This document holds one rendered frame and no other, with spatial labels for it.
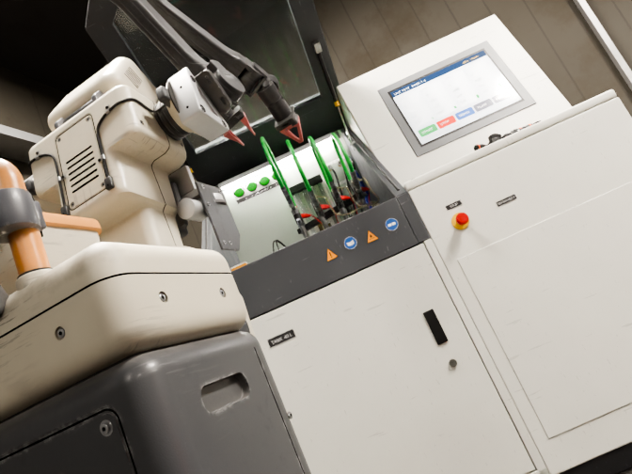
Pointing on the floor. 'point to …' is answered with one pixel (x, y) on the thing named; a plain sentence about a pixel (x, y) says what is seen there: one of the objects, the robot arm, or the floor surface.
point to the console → (531, 247)
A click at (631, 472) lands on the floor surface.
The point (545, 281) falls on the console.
